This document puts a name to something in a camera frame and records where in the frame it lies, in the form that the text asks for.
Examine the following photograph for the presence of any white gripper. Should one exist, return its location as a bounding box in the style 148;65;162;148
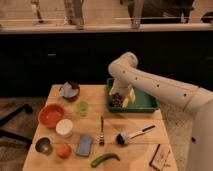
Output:
110;79;136;103

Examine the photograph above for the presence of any dark purple grape bunch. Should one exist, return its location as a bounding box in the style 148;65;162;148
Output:
112;93;123;107

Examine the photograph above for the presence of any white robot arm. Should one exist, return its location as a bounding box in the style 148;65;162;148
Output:
108;52;213;171

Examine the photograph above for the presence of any dark bowl with cloth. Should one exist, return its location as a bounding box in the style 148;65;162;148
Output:
58;82;80;101

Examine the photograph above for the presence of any red bowl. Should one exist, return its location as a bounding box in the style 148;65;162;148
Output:
38;104;64;128

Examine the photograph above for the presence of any small metal bowl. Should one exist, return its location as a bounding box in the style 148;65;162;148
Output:
35;137;52;155

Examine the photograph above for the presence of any yellow corn cob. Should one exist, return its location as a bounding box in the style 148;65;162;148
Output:
122;97;130;108

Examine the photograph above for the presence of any green plastic tray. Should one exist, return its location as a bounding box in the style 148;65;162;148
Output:
106;78;159;113

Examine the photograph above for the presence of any black white dish brush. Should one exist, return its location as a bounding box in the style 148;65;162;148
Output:
115;125;155;146

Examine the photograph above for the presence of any metal fork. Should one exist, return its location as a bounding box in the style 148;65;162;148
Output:
99;116;105;146

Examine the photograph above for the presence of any small green cup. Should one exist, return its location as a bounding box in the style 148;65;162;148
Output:
77;101;88;116

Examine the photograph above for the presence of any brown chocolate bar packet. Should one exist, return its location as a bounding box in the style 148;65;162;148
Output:
149;144;170;171

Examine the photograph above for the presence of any blue sponge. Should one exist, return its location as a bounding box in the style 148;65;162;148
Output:
76;135;93;157

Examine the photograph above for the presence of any green chili pepper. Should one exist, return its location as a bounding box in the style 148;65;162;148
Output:
90;153;120;168

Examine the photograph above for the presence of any orange tomato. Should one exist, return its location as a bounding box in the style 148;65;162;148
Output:
56;144;71;159

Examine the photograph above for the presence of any black office chair base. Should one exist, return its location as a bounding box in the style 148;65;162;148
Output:
0;104;33;149

